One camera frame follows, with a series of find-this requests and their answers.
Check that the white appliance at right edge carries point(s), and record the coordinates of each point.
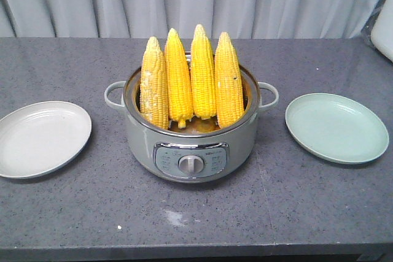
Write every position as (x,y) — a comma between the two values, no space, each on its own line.
(382,32)

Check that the light green round plate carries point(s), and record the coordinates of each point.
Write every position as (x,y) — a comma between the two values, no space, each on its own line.
(336,128)

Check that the bright yellow corn cob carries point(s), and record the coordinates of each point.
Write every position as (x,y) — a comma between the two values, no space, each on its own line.
(179,86)

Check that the sage green electric cooking pot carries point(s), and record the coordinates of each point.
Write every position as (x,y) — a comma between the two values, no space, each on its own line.
(201,152)

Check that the pale yellow corn cob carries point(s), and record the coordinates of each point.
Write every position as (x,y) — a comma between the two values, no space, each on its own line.
(153,96)

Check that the yellow corn cob black speck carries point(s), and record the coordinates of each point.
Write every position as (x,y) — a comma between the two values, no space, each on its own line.
(228,84)

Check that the tall yellow corn cob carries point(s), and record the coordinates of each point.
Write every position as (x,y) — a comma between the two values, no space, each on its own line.
(202,75)

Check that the white round plate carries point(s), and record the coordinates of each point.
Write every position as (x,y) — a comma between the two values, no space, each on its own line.
(40,138)

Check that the grey pleated curtain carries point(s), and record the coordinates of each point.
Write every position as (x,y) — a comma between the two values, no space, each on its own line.
(242,19)

